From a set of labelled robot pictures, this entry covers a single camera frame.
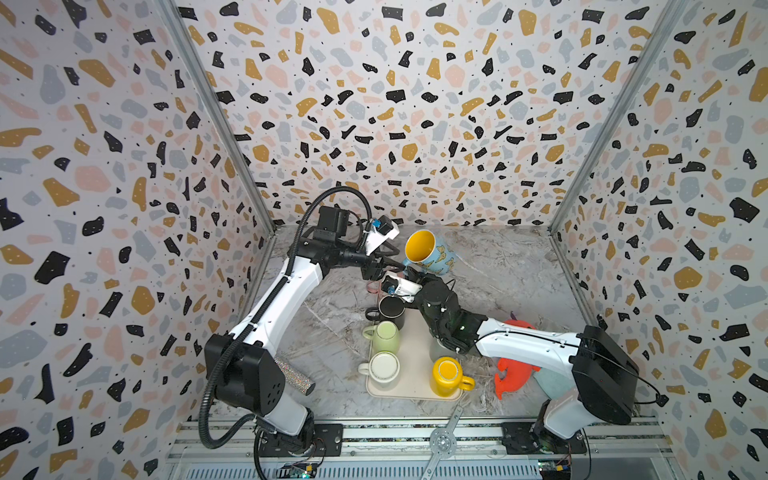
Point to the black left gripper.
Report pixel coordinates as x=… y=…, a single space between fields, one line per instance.
x=374 y=271

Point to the pink mug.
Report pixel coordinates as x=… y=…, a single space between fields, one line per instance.
x=374 y=288

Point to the black mug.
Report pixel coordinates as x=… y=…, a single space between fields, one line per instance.
x=389 y=308

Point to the blue patterned mug yellow inside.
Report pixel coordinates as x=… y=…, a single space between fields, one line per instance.
x=424 y=249

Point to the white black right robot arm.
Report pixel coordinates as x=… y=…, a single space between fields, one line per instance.
x=604 y=376

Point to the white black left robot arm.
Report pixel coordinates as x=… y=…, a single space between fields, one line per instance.
x=242 y=367

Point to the grey mug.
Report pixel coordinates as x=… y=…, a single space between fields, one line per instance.
x=437 y=351

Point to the light green mug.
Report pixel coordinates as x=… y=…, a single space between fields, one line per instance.
x=384 y=337

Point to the white mug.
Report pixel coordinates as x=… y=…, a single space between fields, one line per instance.
x=382 y=369

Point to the beige tray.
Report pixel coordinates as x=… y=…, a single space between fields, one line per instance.
x=416 y=365

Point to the red shark plush toy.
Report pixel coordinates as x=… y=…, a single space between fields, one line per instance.
x=512 y=375

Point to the glittery silver cylinder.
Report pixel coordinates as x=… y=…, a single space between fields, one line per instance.
x=295 y=378

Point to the teal cloth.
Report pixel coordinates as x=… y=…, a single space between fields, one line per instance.
x=553 y=384

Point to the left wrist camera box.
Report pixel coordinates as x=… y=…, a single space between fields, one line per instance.
x=380 y=231

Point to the metal perforated bracket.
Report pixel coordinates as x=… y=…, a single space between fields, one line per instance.
x=442 y=443

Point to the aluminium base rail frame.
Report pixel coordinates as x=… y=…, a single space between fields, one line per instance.
x=398 y=448

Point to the aluminium corner post left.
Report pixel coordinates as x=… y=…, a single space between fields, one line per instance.
x=187 y=52

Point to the aluminium corner post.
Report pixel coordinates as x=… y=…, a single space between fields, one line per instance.
x=187 y=52
x=667 y=20

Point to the aluminium corner post right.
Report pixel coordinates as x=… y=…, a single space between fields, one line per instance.
x=667 y=20

